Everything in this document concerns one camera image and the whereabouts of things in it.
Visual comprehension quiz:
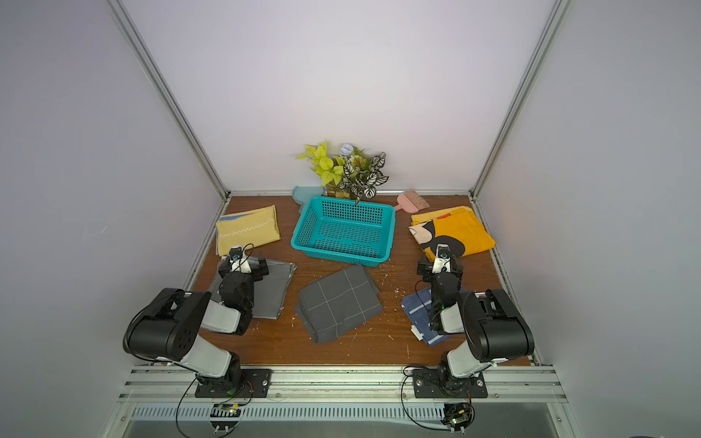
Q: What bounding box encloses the plain grey pillowcase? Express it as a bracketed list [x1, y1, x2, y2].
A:
[209, 256, 298, 321]

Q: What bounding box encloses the navy striped pillowcase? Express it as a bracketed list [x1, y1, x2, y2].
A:
[401, 288, 450, 347]

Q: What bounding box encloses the mustard zigzag pillowcase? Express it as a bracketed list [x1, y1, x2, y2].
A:
[217, 205, 281, 257]

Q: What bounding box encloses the yellow black patterned pillowcase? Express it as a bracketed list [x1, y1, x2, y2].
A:
[408, 205, 496, 261]

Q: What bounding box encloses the dark grey checked pillowcase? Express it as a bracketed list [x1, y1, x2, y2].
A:
[295, 264, 383, 344]

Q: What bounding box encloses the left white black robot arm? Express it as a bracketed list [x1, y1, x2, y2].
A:
[122, 247, 269, 397]

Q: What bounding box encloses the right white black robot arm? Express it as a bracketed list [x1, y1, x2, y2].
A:
[417, 255, 535, 397]

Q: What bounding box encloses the teal plastic basket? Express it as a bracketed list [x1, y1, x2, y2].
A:
[290, 196, 396, 268]

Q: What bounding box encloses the pink hand brush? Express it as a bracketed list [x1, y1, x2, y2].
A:
[394, 191, 430, 215]

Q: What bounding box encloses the teal dustpan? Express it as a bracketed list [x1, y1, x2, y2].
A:
[292, 186, 325, 214]

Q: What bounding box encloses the artificial green plant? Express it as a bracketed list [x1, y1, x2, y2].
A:
[296, 141, 389, 202]

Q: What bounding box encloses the right circuit board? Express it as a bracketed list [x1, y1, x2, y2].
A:
[441, 403, 476, 434]

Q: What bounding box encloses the circuit board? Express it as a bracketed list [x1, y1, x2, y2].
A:
[441, 403, 476, 434]
[209, 403, 242, 437]

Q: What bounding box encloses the left circuit board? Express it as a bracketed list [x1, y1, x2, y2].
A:
[209, 403, 242, 437]

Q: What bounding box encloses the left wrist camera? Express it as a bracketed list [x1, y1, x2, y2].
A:
[228, 246, 246, 272]

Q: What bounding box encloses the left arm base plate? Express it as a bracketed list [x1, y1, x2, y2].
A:
[195, 368, 273, 399]

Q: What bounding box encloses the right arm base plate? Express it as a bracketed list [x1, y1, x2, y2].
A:
[406, 368, 489, 399]

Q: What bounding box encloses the aluminium front rail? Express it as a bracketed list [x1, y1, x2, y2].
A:
[118, 365, 567, 403]

